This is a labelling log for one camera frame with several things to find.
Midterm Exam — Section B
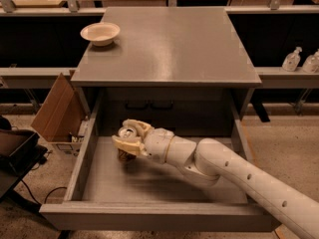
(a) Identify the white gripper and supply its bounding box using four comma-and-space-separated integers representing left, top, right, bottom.
112, 119, 174, 164

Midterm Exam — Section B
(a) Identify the orange soda can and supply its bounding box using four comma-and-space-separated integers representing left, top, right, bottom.
118, 126, 137, 163

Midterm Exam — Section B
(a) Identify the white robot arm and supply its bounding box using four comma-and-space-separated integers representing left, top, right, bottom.
112, 119, 319, 239

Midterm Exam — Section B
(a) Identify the open grey top drawer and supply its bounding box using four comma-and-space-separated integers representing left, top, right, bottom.
41, 89, 279, 232

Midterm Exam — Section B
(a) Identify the brown cardboard box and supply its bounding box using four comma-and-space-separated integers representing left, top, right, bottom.
31, 74, 89, 156

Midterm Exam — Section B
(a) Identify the grey cabinet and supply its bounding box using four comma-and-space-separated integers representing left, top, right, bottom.
72, 7, 261, 136

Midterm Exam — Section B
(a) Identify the white ceramic bowl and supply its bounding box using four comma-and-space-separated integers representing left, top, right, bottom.
80, 22, 120, 47

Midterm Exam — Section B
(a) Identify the dark tray on stand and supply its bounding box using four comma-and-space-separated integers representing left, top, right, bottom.
0, 117, 47, 215

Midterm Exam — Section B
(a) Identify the clear pump bottle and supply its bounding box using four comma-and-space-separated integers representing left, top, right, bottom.
302, 49, 319, 74
282, 47, 302, 72

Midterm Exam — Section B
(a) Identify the black floor cable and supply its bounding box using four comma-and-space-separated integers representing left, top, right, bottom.
20, 179, 69, 206

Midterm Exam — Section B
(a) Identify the grey shelf rail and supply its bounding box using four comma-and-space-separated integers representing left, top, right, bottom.
0, 68, 76, 89

